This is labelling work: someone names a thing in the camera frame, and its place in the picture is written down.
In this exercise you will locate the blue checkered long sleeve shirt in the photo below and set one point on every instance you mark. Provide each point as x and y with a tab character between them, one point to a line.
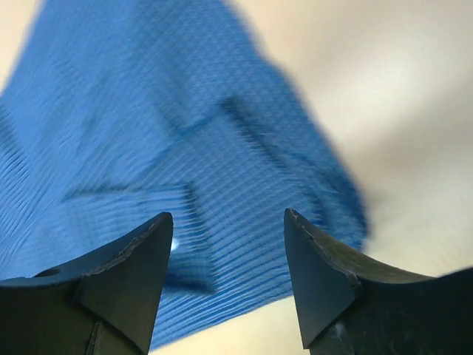
121	110

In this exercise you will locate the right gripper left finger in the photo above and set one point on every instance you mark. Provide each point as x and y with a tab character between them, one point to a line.
104	302

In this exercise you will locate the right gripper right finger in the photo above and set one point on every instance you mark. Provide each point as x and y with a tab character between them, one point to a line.
349	303

